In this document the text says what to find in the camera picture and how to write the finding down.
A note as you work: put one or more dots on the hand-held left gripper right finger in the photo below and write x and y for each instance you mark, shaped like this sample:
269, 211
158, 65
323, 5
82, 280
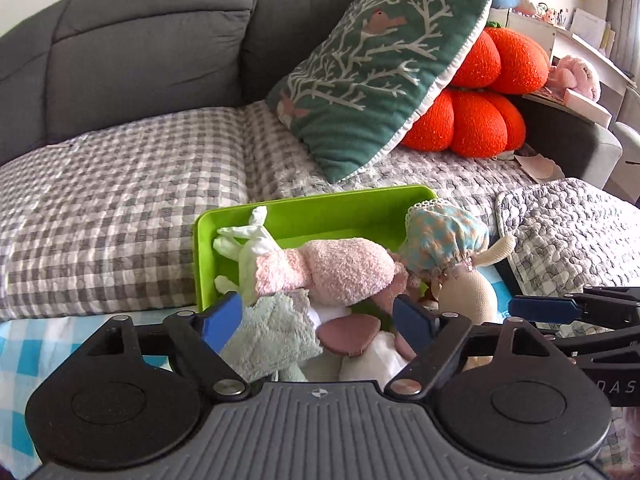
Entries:
415, 325

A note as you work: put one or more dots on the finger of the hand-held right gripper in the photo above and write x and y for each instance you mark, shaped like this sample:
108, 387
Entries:
600, 346
545, 308

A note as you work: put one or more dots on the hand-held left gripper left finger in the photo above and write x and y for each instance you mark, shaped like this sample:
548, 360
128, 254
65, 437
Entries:
222, 322

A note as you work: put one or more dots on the pale green fuzzy cloth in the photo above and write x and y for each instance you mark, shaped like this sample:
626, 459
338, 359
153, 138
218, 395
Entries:
280, 330

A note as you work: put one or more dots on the cream doll with checked bonnet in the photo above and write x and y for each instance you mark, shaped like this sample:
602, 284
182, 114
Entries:
450, 240

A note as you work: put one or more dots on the pink and white plush toy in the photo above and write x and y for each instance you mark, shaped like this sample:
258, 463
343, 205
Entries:
340, 270

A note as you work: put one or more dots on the green plastic tray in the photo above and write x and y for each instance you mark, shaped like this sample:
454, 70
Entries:
320, 215

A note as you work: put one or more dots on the pink paper piece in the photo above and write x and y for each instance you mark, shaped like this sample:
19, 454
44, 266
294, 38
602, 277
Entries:
540, 167

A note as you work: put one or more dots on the grey checked sofa cover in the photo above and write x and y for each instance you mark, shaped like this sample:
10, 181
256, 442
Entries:
125, 200

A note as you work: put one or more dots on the orange pumpkin cushion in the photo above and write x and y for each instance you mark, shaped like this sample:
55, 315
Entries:
510, 60
475, 120

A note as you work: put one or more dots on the blue checked cloth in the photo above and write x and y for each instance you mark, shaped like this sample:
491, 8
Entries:
20, 355

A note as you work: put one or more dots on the white rectangular box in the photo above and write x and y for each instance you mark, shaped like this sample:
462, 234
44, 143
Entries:
587, 107

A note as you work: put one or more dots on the green tree print pillow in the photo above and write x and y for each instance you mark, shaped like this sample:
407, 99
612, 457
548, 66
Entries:
380, 90

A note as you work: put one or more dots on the white desk with clutter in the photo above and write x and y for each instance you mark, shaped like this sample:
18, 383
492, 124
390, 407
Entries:
590, 25

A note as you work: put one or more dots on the grey fabric sofa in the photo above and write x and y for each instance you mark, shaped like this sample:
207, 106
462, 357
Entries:
150, 35

